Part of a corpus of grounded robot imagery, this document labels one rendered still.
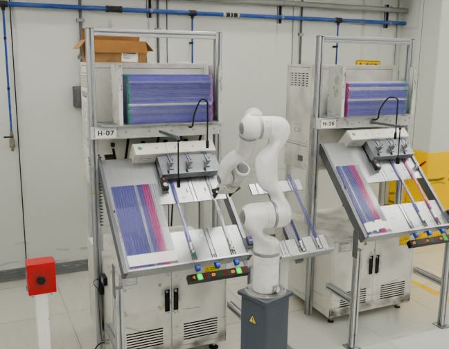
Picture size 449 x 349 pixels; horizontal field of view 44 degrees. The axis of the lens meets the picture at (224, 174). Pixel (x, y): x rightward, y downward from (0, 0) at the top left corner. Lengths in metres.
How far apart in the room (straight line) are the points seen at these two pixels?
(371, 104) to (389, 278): 1.21
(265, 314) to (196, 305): 0.88
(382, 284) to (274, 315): 1.60
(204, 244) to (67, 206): 1.94
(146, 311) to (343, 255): 1.35
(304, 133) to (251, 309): 1.62
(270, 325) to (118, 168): 1.22
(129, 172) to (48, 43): 1.69
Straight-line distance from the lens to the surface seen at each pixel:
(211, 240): 2.97
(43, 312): 2.92
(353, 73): 3.95
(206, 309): 3.37
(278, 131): 2.42
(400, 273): 4.12
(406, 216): 3.67
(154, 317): 3.27
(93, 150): 3.11
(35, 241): 4.70
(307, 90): 3.80
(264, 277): 2.51
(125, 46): 3.40
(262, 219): 2.41
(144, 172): 3.13
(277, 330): 2.62
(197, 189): 3.14
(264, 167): 2.41
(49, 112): 4.51
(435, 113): 5.62
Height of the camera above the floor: 1.74
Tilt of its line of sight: 12 degrees down
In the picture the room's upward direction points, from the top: 1 degrees clockwise
